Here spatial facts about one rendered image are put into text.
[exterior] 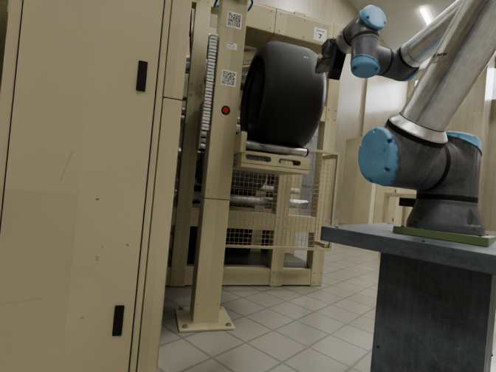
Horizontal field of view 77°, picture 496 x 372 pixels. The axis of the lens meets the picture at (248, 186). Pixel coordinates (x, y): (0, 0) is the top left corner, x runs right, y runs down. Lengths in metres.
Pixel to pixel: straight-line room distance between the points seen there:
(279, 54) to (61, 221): 1.15
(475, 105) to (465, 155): 12.45
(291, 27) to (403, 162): 1.48
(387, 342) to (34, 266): 0.92
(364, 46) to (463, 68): 0.41
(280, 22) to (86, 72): 1.48
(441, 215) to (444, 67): 0.37
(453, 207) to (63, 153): 0.99
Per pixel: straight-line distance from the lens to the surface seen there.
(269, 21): 2.12
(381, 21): 1.23
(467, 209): 1.00
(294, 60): 1.57
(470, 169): 1.01
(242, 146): 1.46
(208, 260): 1.58
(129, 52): 0.89
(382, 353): 1.04
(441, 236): 0.95
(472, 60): 0.85
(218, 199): 1.54
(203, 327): 1.63
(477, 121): 13.31
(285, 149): 1.57
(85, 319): 0.91
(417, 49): 1.18
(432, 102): 0.85
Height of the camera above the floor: 0.69
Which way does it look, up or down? level
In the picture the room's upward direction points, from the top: 5 degrees clockwise
